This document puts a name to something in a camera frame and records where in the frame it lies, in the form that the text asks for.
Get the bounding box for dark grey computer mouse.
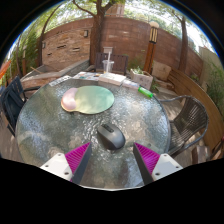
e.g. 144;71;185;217
96;122;127;151

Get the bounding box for green packet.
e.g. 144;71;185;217
137;86;155;99

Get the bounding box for slim tree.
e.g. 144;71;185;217
166;9;189;73

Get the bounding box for white planter box with plant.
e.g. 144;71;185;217
129;66;154;90

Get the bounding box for wooden garden lamp post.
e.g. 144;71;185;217
143;20;160;75

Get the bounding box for dark wooden slatted chair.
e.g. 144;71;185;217
94;51;130;76

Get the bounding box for brown wicker chair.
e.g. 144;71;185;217
159;95;210;158

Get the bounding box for large tree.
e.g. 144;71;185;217
73;0;116;66

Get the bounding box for colourful picture sheet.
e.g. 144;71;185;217
72;71;101;82

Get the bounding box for small blue white booklet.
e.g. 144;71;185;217
122;79;140;90

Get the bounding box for stone raised bed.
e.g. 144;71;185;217
19;59;91;91

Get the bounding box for black metal chair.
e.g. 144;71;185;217
0;76;42;137

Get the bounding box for beige stone block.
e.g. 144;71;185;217
151;60;173;82

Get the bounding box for white open book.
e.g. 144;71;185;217
98;72;128;87

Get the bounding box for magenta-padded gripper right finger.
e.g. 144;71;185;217
132;142;184;186

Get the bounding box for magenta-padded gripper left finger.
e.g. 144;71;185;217
39;142;93;185

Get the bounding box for white label plate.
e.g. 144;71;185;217
48;75;73;88

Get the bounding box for curved wooden bench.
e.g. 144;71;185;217
166;68;224;158

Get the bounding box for green mouse pad, pink rest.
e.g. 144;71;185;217
60;85;116;115

